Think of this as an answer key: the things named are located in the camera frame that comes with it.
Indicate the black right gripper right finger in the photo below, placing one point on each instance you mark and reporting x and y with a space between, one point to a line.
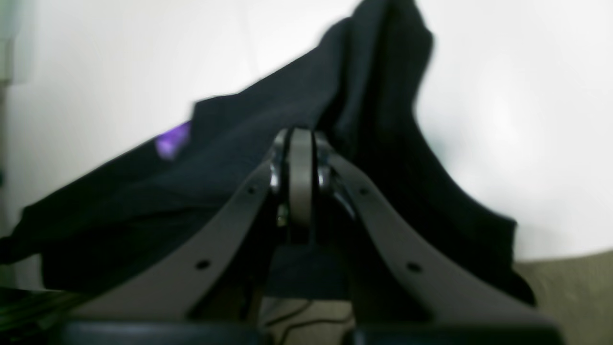
447 292

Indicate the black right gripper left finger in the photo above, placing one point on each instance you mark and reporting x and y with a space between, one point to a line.
168 291

